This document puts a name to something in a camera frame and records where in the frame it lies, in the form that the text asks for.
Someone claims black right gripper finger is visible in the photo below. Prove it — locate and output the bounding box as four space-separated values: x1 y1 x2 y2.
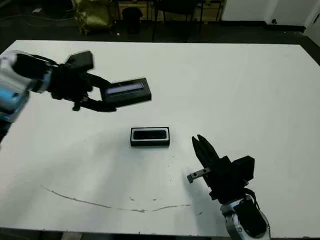
191 135 212 174
196 134 223 165

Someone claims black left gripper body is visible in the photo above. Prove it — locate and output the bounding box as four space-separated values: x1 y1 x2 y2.
48 64 94 112

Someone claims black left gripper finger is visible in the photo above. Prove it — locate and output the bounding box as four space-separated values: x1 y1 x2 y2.
79 97 118 113
86 72 115 102

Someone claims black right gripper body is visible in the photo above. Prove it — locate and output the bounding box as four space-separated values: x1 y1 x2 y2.
186 155 251 204

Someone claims black box lid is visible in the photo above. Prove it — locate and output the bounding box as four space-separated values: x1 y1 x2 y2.
100 77 153 109

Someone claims black box base white tray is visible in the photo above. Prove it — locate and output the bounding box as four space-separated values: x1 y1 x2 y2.
129 126 172 149

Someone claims yellow-green plastic bag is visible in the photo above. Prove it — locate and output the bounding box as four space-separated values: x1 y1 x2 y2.
73 0 114 36

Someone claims black trash bin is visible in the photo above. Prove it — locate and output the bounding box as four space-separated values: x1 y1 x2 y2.
121 7 144 35

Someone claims black office chair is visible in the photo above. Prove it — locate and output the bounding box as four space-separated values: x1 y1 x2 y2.
151 0 205 43

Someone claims white door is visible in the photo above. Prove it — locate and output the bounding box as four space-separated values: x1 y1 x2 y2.
304 0 320 38

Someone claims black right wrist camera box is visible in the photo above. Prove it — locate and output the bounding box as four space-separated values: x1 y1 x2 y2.
231 155 256 186

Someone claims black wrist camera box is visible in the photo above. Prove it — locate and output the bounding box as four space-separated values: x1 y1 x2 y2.
231 155 256 186
66 50 95 73

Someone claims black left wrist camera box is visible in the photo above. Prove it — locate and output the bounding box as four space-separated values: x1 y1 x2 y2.
66 50 95 73

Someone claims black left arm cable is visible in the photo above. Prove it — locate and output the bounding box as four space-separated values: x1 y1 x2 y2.
29 53 66 69

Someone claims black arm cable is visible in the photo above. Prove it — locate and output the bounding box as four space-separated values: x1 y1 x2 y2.
244 187 261 215
29 53 66 69

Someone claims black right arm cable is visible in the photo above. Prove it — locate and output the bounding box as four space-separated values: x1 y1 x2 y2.
244 187 261 215

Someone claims white floor cable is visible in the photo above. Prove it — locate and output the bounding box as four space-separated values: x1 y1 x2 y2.
0 13 76 28

